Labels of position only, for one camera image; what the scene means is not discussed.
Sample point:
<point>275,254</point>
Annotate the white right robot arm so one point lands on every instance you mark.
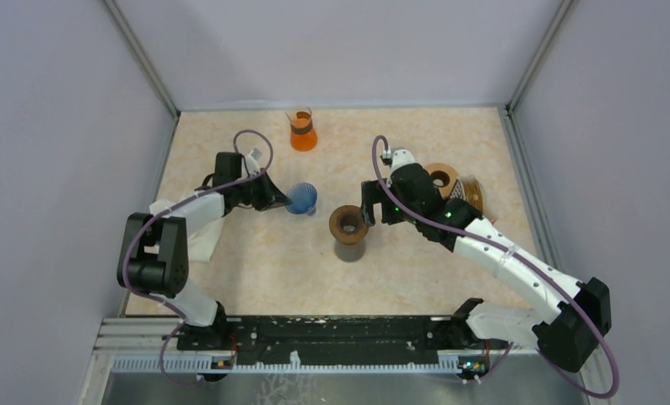
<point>566,316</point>

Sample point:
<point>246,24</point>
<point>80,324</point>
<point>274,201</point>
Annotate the white cloth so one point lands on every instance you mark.
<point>195,235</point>

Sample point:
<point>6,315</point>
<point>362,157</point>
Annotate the aluminium corner frame post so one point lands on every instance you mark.
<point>544,48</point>

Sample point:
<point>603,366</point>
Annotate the orange glass flask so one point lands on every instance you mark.
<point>303,136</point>

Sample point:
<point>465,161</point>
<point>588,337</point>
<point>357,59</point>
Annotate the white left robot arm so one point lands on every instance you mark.
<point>155,257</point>

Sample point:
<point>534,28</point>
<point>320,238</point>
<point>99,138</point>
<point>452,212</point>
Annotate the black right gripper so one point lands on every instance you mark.
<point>373,193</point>

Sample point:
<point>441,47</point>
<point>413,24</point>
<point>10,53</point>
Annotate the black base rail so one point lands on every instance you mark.
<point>295,345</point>

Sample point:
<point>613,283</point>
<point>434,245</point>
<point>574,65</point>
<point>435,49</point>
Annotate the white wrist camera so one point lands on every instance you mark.
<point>251,162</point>
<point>396,158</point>

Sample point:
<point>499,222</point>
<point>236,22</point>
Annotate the coffee filter box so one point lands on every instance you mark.
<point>469,189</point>

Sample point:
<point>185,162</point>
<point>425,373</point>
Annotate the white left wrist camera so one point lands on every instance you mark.
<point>251,162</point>

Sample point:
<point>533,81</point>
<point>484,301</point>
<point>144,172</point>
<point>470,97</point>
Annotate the left aluminium frame post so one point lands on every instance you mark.
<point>139,54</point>

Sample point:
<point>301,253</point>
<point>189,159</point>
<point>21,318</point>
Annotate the blue glass dripper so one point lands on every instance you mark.
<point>303,197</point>

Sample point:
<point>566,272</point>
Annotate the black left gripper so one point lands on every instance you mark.
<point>272,197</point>

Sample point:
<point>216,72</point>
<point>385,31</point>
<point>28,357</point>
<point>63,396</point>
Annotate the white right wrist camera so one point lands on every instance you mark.
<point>396,158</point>

